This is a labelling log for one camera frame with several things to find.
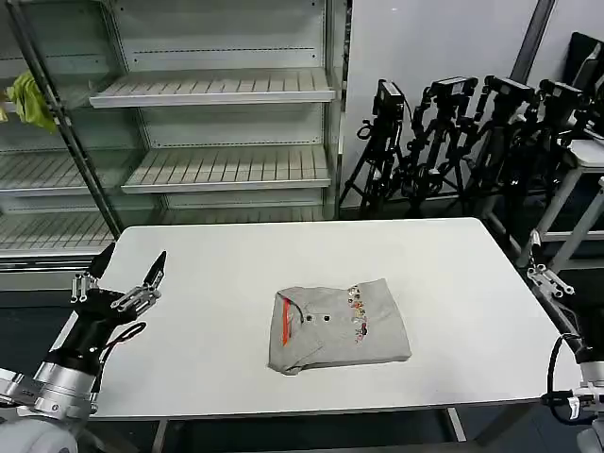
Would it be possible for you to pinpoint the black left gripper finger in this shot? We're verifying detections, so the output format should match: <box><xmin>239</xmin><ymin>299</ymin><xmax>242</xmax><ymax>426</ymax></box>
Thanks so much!
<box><xmin>70</xmin><ymin>242</ymin><xmax>117</xmax><ymax>304</ymax></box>
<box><xmin>109</xmin><ymin>250</ymin><xmax>168</xmax><ymax>316</ymax></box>

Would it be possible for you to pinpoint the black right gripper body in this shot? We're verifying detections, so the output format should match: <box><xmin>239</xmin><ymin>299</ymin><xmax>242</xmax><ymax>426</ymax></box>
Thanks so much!
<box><xmin>541</xmin><ymin>288</ymin><xmax>604</xmax><ymax>366</ymax></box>

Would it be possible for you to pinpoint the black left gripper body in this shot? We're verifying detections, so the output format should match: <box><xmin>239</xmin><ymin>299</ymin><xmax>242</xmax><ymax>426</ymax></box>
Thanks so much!
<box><xmin>48</xmin><ymin>287</ymin><xmax>143</xmax><ymax>375</ymax></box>

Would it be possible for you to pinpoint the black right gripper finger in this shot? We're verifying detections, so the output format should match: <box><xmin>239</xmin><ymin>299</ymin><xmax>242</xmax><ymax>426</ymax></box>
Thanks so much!
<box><xmin>541</xmin><ymin>271</ymin><xmax>576</xmax><ymax>300</ymax></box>
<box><xmin>526</xmin><ymin>229</ymin><xmax>549</xmax><ymax>287</ymax></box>

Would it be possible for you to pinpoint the grey polo shirt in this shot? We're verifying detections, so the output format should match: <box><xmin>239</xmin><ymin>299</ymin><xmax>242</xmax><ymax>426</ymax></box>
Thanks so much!
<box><xmin>267</xmin><ymin>277</ymin><xmax>412</xmax><ymax>378</ymax></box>

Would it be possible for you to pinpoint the white office desk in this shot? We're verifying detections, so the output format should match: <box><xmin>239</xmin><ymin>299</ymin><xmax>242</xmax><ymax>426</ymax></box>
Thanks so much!
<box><xmin>484</xmin><ymin>136</ymin><xmax>604</xmax><ymax>276</ymax></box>

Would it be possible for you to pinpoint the glass-fronted shelf unit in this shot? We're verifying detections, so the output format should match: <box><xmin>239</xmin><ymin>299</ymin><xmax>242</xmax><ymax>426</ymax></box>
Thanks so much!
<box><xmin>0</xmin><ymin>0</ymin><xmax>125</xmax><ymax>271</ymax></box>

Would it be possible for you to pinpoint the empty metal display shelf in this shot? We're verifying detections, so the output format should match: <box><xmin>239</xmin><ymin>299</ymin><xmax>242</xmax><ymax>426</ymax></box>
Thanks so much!
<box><xmin>88</xmin><ymin>0</ymin><xmax>354</xmax><ymax>227</ymax></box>

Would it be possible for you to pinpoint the green cloth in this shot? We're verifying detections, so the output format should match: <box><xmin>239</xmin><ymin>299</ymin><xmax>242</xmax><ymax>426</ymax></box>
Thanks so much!
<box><xmin>4</xmin><ymin>70</ymin><xmax>61</xmax><ymax>137</ymax></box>

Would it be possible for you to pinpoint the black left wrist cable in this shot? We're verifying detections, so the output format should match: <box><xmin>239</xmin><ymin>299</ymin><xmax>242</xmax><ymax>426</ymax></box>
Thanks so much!
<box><xmin>93</xmin><ymin>321</ymin><xmax>148</xmax><ymax>394</ymax></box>

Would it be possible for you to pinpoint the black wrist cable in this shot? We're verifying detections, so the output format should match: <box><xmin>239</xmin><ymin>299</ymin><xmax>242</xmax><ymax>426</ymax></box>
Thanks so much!
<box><xmin>539</xmin><ymin>331</ymin><xmax>582</xmax><ymax>425</ymax></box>
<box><xmin>93</xmin><ymin>321</ymin><xmax>148</xmax><ymax>394</ymax></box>

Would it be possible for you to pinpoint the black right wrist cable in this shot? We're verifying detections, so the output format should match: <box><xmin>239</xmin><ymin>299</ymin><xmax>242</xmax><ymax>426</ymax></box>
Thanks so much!
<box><xmin>539</xmin><ymin>331</ymin><xmax>582</xmax><ymax>425</ymax></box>

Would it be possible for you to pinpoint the grey metal table frame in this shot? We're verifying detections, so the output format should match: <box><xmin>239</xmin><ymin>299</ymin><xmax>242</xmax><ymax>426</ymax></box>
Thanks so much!
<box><xmin>150</xmin><ymin>406</ymin><xmax>469</xmax><ymax>453</ymax></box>

